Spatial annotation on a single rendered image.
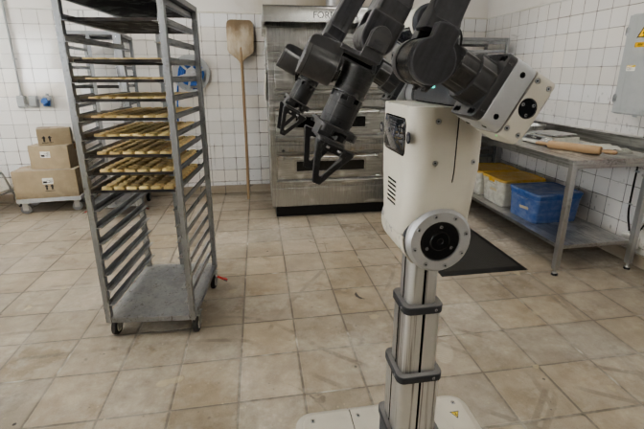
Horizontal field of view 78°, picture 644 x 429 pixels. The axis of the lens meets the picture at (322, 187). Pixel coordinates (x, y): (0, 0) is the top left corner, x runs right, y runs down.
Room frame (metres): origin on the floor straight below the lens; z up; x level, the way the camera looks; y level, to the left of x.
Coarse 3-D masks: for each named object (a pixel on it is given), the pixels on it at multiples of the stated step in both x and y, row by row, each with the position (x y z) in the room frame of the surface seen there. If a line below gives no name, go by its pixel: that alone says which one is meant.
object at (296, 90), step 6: (294, 84) 1.13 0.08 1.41; (300, 84) 1.11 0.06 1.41; (306, 84) 1.11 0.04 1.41; (294, 90) 1.11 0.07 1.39; (300, 90) 1.11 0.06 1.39; (306, 90) 1.11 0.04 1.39; (312, 90) 1.12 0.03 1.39; (288, 96) 1.08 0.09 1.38; (294, 96) 1.11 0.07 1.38; (300, 96) 1.10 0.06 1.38; (306, 96) 1.11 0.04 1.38; (300, 102) 1.08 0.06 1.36; (306, 102) 1.12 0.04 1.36; (306, 108) 1.09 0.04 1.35
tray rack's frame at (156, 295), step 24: (192, 24) 2.52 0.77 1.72; (120, 72) 2.50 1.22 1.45; (144, 240) 2.50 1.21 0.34; (168, 264) 2.52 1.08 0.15; (192, 264) 2.52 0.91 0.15; (216, 264) 2.52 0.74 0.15; (144, 288) 2.20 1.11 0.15; (168, 288) 2.20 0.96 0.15; (120, 312) 1.94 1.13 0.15; (144, 312) 1.94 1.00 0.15; (168, 312) 1.94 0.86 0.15
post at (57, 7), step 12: (60, 0) 1.91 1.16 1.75; (60, 12) 1.90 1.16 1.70; (60, 24) 1.89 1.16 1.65; (60, 36) 1.89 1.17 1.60; (60, 48) 1.89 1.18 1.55; (72, 72) 1.91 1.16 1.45; (72, 84) 1.89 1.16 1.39; (72, 96) 1.89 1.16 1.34; (72, 108) 1.89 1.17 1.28; (72, 120) 1.89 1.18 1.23; (84, 144) 1.91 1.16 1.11; (84, 168) 1.89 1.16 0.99; (84, 180) 1.89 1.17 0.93; (84, 192) 1.89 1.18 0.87; (96, 216) 1.91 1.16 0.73; (96, 240) 1.89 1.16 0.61; (96, 252) 1.89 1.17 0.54; (108, 300) 1.89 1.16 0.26; (108, 312) 1.89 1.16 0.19
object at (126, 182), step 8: (192, 168) 2.38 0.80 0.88; (128, 176) 2.17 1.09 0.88; (136, 176) 2.16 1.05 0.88; (144, 176) 2.17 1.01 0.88; (152, 176) 2.23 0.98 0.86; (160, 176) 2.17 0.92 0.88; (168, 176) 2.16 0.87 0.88; (184, 176) 2.19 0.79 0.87; (112, 184) 2.00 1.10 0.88; (120, 184) 2.00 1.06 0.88; (128, 184) 2.02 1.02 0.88; (136, 184) 2.00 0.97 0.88; (144, 184) 2.00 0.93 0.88; (152, 184) 2.02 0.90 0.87; (160, 184) 2.01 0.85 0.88; (168, 184) 2.01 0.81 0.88
